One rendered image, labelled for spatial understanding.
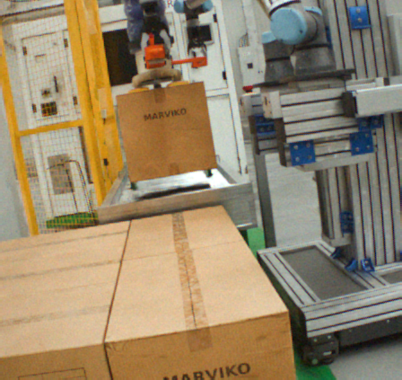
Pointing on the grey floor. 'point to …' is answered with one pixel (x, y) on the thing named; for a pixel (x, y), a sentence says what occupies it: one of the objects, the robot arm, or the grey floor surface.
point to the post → (264, 196)
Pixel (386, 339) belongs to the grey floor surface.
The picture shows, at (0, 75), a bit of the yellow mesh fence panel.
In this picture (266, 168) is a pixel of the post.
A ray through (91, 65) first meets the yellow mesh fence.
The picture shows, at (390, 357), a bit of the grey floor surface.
